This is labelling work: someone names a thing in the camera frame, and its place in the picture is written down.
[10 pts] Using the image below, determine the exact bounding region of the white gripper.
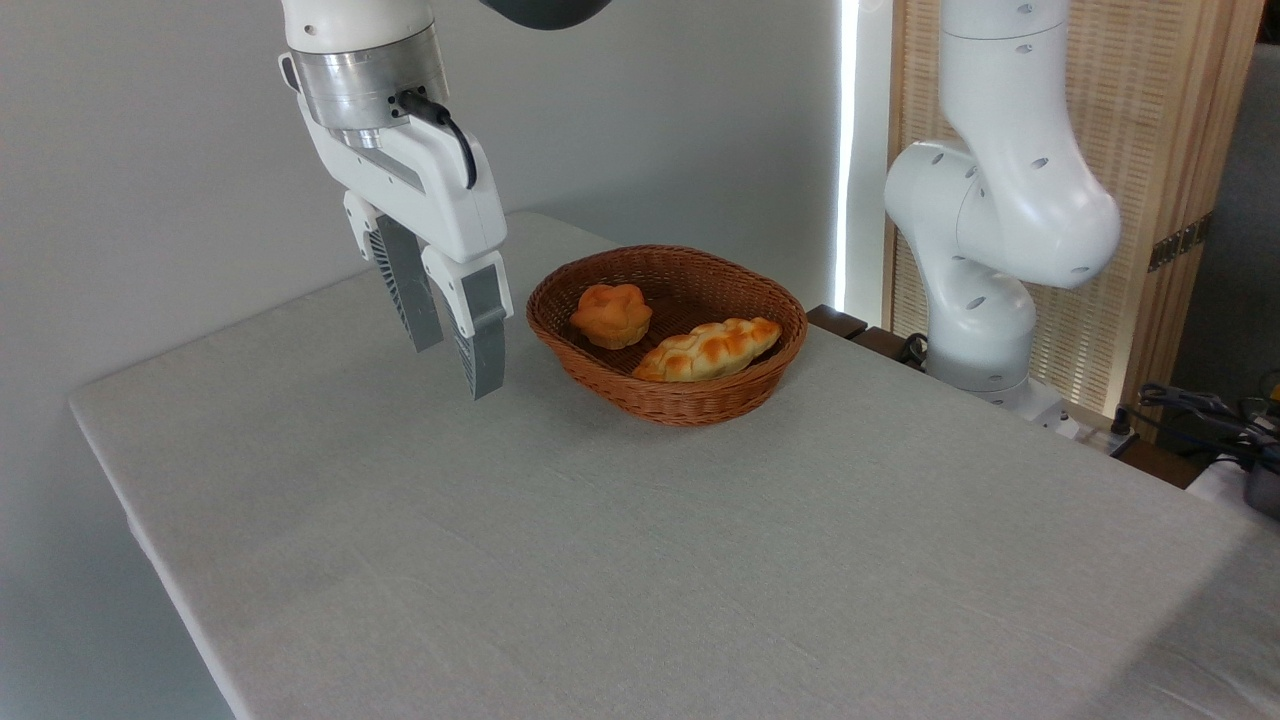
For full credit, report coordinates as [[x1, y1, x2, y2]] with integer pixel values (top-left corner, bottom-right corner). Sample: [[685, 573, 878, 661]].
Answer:
[[296, 90, 515, 402]]

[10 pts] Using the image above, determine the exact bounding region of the brown wicker basket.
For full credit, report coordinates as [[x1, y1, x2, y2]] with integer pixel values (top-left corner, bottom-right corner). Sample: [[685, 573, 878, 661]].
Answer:
[[526, 245, 809, 428]]

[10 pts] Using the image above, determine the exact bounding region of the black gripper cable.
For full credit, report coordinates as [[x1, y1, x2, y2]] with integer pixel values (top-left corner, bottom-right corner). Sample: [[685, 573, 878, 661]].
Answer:
[[397, 90, 479, 191]]

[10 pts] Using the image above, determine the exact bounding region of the wooden slatted folding screen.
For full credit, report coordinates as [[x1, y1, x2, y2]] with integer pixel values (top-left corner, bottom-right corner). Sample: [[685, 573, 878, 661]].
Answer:
[[885, 0, 1266, 441]]

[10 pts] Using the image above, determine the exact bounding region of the braided golden bread loaf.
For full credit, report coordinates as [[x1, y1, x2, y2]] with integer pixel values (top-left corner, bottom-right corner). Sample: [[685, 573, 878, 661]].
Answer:
[[631, 317, 783, 384]]

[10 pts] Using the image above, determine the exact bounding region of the dark metal screen hinge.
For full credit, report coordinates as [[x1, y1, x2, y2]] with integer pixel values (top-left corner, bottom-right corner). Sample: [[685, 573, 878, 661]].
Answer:
[[1148, 213, 1214, 273]]

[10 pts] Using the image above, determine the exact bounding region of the round orange bread roll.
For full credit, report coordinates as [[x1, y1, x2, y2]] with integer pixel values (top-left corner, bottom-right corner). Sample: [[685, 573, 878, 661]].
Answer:
[[570, 283, 654, 350]]

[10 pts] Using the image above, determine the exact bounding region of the black clamp with cables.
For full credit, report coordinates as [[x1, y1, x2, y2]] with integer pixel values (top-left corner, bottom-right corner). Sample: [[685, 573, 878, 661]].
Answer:
[[1138, 383, 1280, 471]]

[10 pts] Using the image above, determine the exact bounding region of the grey tablecloth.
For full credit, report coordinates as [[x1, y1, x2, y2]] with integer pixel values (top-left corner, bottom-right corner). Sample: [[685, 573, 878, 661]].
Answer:
[[68, 210, 1280, 720]]

